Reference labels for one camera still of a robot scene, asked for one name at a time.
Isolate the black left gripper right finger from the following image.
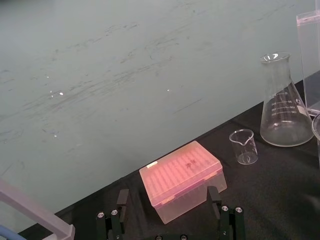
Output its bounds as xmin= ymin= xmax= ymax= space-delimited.
xmin=207 ymin=185 xmax=246 ymax=240

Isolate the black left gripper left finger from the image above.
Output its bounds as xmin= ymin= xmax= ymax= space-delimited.
xmin=96 ymin=188 xmax=130 ymax=240

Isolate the black table cloth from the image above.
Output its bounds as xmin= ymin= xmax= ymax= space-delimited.
xmin=17 ymin=79 xmax=320 ymax=240

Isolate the pink pipette tip box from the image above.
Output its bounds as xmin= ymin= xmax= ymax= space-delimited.
xmin=138 ymin=140 xmax=228 ymax=225

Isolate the small clear glass beaker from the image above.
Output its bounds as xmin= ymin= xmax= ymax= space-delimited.
xmin=229 ymin=128 xmax=259 ymax=165

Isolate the blue tube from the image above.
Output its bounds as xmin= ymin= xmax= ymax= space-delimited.
xmin=0 ymin=224 xmax=20 ymax=240

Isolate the clear glass conical flask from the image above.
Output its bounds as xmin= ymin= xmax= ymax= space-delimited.
xmin=259 ymin=51 xmax=315 ymax=148

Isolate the clear glass vessel rim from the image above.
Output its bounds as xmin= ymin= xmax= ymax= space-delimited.
xmin=311 ymin=112 xmax=320 ymax=173

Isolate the clear acrylic stand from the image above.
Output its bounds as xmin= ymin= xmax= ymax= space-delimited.
xmin=295 ymin=10 xmax=320 ymax=116

